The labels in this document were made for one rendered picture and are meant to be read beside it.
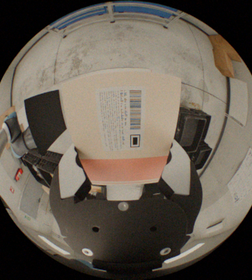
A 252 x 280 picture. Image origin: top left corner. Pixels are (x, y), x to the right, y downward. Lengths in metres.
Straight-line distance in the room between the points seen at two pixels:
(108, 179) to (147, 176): 0.06
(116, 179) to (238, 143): 2.58
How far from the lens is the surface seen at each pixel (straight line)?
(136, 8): 1.55
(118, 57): 1.29
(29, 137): 0.54
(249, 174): 2.62
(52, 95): 0.59
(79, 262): 0.28
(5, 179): 3.63
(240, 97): 2.54
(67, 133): 0.69
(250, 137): 2.51
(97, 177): 0.15
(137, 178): 0.15
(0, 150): 0.52
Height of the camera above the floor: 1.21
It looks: 58 degrees down
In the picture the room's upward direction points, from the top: 175 degrees clockwise
